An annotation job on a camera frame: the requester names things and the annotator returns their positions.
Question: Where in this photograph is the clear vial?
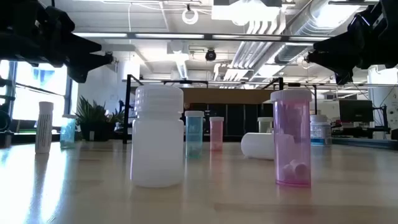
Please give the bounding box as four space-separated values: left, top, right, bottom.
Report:
257 116 274 134

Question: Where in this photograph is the white bottle with ribbed cap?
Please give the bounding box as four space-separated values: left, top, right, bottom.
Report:
130 84 185 189

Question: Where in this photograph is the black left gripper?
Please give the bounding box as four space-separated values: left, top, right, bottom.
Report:
37 2 108 83

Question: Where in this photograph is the teal transparent pill bottle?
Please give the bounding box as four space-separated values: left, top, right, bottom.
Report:
185 110 205 158

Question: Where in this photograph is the large glass window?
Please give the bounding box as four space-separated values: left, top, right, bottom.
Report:
0 58 78 128

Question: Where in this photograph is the black computer monitor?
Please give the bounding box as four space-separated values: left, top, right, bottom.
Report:
338 99 374 123

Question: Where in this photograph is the magenta transparent pill bottle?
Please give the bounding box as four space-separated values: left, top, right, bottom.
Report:
269 89 313 188

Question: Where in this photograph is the small pink pill bottle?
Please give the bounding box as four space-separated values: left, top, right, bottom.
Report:
209 116 224 152

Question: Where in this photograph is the black cabinet row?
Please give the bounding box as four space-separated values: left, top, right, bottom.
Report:
182 103 274 138

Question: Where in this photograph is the green transparent pill bottle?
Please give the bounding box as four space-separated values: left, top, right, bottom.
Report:
59 114 77 149

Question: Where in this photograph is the green potted plant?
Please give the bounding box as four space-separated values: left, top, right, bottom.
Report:
74 95 125 142

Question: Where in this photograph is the white ring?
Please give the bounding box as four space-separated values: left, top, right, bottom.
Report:
182 8 199 26

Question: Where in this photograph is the white bottle with blue label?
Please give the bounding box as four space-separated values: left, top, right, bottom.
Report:
310 114 333 147

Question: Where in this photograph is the black beam with light strips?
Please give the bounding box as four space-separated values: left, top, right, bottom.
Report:
72 30 333 43

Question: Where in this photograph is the silver ventilation duct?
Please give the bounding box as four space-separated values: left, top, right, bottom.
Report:
273 0 368 65

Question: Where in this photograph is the wooden shelf with black legs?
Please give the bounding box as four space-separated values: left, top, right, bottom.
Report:
123 73 318 145

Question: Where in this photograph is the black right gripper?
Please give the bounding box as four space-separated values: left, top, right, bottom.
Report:
306 4 386 85

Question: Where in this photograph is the white tube with striped label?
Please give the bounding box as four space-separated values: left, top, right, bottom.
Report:
35 101 54 154

